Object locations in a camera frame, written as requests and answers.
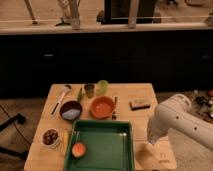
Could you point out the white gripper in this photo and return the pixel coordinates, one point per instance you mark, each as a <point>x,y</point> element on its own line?
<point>156,129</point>

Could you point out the red orange bowl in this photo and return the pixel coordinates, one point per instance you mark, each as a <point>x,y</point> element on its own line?
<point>102,107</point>

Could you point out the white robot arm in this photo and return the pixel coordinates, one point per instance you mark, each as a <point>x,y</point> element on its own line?
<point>174,113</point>

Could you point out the white bowl with dark fruit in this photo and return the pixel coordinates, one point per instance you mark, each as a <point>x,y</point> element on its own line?
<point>50,138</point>

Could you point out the yellow black sponge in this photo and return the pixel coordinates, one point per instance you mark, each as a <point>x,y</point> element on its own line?
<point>137,104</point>

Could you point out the green plastic tray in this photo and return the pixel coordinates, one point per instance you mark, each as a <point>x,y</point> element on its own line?
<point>109,146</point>

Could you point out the light green cup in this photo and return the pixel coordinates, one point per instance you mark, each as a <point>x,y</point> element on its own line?
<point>102,87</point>

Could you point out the small dark cup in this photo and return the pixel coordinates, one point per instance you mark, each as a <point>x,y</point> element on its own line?
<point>89,90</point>

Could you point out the orange fruit in tray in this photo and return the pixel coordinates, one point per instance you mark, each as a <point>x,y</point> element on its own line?
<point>78,149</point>

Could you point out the dark cabinet on counter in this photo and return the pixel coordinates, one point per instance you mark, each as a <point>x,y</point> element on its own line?
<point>117,12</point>

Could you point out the black stand legs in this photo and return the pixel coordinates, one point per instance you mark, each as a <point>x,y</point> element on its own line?
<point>10,129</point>

